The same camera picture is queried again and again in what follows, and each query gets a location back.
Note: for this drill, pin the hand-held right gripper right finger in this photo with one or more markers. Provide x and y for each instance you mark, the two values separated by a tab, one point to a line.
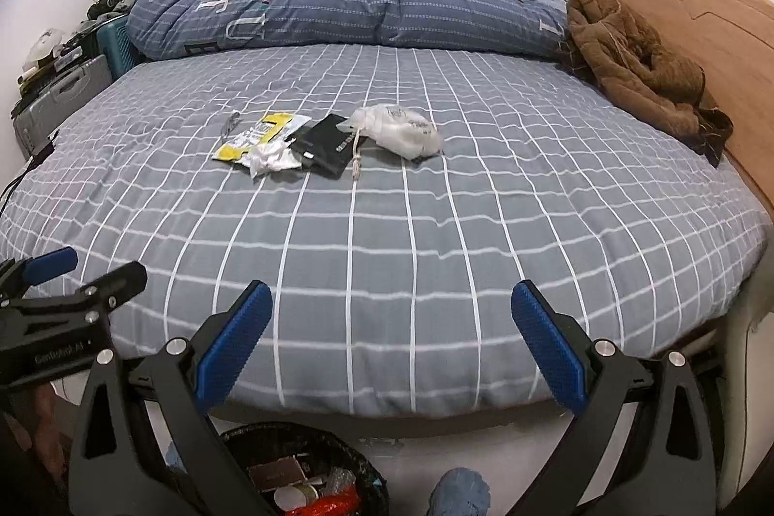
547	347

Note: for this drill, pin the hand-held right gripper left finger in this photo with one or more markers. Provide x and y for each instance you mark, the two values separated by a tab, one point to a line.
236	353

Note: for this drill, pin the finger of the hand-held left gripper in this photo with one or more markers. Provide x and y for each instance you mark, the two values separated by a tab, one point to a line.
51	265
118	286

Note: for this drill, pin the brown box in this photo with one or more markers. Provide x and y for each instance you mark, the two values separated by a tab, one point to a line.
275	473

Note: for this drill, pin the bin with black liner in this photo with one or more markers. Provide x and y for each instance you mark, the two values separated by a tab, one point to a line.
363	467

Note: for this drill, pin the red plastic bag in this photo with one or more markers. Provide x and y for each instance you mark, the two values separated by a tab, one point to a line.
332	505

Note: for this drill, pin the white tissue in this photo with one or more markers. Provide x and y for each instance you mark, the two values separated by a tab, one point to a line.
272	160

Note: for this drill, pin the small clear wrapper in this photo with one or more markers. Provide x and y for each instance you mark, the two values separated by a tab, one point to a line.
230	123

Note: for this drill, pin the yellow snack packet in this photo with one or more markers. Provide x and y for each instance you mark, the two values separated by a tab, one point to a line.
254	135

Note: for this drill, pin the black pouch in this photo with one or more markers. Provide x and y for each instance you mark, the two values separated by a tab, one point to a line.
326	144

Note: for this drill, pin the white plastic bag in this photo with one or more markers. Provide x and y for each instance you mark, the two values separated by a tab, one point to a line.
399	129

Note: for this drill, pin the blue slipper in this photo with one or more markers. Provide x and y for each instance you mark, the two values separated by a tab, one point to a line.
173	458
459	492

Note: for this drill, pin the grey checked bed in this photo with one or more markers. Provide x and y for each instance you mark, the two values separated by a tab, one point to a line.
423	262

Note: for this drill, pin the clear plastic bottle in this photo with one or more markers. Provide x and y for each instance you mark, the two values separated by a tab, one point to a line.
296	498

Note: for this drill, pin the grey suitcase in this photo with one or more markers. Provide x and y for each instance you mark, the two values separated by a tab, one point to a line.
60	99

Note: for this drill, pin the white chair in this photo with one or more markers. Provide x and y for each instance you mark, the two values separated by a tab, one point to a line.
750	401

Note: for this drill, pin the teal storage box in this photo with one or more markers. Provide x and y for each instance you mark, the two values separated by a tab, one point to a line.
118	47

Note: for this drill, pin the black bag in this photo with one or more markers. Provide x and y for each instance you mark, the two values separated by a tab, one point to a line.
109	5

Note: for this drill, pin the brown jacket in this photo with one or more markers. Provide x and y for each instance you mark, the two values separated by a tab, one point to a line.
635	62

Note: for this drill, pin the wooden headboard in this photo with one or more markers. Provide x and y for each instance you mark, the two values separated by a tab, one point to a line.
713	50

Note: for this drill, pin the blue striped duvet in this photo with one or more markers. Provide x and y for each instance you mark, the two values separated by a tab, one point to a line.
338	14

